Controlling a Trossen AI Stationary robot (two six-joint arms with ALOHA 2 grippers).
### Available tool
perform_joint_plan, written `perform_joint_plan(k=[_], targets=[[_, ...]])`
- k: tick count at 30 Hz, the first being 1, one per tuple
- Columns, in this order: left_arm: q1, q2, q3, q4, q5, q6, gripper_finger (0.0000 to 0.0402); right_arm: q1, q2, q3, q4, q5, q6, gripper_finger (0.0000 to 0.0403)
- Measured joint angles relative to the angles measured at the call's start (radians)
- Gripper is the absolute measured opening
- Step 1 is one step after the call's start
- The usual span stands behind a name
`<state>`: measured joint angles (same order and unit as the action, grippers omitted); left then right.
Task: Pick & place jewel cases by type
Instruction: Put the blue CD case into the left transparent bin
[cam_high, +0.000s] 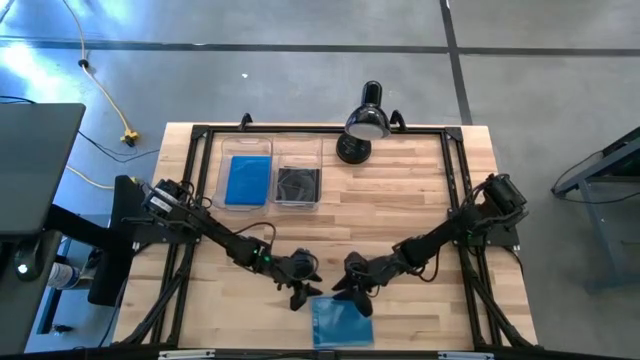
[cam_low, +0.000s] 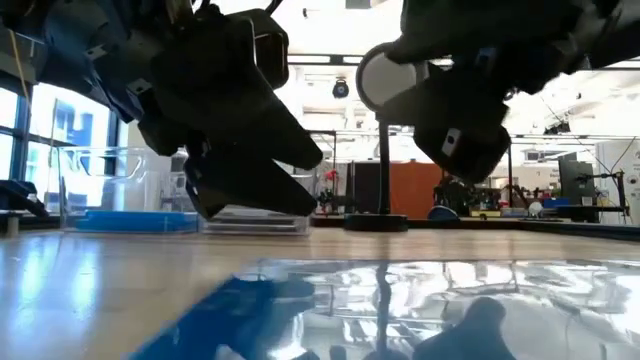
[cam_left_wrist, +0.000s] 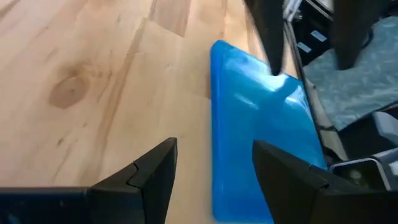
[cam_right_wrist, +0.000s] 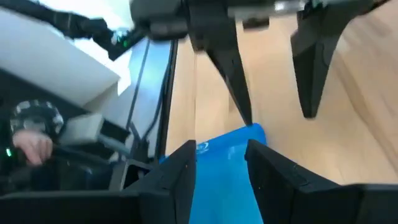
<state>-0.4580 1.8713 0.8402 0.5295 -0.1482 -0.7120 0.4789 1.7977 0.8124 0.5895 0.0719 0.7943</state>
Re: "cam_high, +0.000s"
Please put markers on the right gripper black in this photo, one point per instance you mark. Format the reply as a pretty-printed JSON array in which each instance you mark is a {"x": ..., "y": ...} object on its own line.
[{"x": 372, "y": 275}]

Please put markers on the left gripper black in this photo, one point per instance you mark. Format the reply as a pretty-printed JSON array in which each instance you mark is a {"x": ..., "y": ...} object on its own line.
[{"x": 290, "y": 280}]

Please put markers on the blue jewel case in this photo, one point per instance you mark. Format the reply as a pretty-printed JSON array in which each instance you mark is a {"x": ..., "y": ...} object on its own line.
[
  {"x": 340, "y": 325},
  {"x": 248, "y": 180}
]

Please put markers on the black jewel case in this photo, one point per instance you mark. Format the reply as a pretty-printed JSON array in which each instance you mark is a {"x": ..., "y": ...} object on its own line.
[{"x": 299, "y": 186}]

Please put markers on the clear plastic bin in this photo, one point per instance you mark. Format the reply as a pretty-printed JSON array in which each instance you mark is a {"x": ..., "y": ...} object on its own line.
[
  {"x": 297, "y": 152},
  {"x": 245, "y": 147}
]

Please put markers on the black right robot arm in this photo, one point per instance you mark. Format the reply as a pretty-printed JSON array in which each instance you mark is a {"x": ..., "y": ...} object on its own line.
[{"x": 440, "y": 237}]

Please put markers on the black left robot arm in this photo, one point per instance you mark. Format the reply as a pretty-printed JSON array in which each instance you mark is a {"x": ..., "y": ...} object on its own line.
[{"x": 225, "y": 240}]

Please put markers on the silver edge clamp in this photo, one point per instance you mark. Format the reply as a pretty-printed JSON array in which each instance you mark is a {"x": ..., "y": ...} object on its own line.
[
  {"x": 465, "y": 356},
  {"x": 185, "y": 354}
]

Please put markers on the black desk lamp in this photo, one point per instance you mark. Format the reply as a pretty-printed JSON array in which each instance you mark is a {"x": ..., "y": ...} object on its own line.
[{"x": 367, "y": 122}]

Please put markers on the black table clamp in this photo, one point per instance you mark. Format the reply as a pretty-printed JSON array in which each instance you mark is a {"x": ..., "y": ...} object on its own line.
[
  {"x": 401, "y": 120},
  {"x": 246, "y": 116}
]

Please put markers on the black support stand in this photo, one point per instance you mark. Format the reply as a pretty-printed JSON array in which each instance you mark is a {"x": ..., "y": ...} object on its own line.
[{"x": 110, "y": 280}]

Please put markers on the clear plastic bottle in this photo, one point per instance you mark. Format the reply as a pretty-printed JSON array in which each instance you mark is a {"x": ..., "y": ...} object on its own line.
[{"x": 62, "y": 276}]

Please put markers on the small black floor object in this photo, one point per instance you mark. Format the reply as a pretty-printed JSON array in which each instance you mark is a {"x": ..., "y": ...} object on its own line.
[{"x": 62, "y": 329}]

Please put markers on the blue-grey metal cart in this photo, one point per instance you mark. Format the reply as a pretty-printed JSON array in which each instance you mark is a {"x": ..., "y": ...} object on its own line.
[{"x": 600, "y": 170}]

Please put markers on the black computer mouse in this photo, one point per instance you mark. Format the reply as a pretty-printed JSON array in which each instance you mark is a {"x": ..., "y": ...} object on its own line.
[{"x": 25, "y": 262}]

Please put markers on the black side desk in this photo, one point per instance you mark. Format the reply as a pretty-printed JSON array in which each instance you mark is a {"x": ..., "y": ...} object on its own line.
[{"x": 22, "y": 310}]

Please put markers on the dark grey monitor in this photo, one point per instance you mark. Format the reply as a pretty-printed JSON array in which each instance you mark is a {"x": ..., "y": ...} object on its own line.
[{"x": 35, "y": 165}]

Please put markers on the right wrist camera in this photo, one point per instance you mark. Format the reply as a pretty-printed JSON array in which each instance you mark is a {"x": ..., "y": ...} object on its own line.
[{"x": 353, "y": 261}]

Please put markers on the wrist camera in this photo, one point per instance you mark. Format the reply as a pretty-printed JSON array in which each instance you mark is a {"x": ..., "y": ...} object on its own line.
[
  {"x": 302, "y": 261},
  {"x": 353, "y": 261}
]

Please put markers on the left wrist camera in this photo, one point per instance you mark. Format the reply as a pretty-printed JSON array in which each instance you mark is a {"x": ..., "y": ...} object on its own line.
[{"x": 302, "y": 261}]

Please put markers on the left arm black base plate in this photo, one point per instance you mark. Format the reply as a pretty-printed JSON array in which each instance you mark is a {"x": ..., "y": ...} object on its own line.
[{"x": 165, "y": 240}]

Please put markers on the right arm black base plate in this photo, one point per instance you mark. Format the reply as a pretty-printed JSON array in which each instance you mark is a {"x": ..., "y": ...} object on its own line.
[{"x": 500, "y": 242}]

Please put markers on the black aluminium table frame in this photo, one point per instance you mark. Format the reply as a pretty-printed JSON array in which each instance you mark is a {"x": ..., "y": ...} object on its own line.
[{"x": 300, "y": 129}]

